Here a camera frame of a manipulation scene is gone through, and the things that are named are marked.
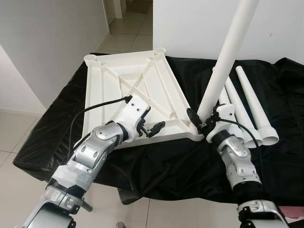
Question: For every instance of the grey robot foot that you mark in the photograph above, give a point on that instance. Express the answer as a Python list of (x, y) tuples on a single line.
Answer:
[(120, 224)]

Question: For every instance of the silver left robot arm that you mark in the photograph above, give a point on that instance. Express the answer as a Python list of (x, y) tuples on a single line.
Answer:
[(90, 152)]

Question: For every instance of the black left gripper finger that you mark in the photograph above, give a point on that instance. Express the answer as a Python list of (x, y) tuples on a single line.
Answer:
[(147, 111), (156, 128)]

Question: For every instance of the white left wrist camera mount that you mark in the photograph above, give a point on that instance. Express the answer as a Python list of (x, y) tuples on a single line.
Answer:
[(133, 111)]

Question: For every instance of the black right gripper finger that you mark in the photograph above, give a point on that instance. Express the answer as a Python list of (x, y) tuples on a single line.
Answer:
[(194, 118)]

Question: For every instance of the white plastic table leg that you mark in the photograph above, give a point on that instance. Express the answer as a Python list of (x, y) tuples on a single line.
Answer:
[(222, 99), (228, 52), (240, 107), (256, 104)]

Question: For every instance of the pink stool seat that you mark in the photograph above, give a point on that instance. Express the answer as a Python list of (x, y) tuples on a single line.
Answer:
[(294, 213)]

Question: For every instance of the white plastic table top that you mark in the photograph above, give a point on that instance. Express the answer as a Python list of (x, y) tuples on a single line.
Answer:
[(109, 90)]

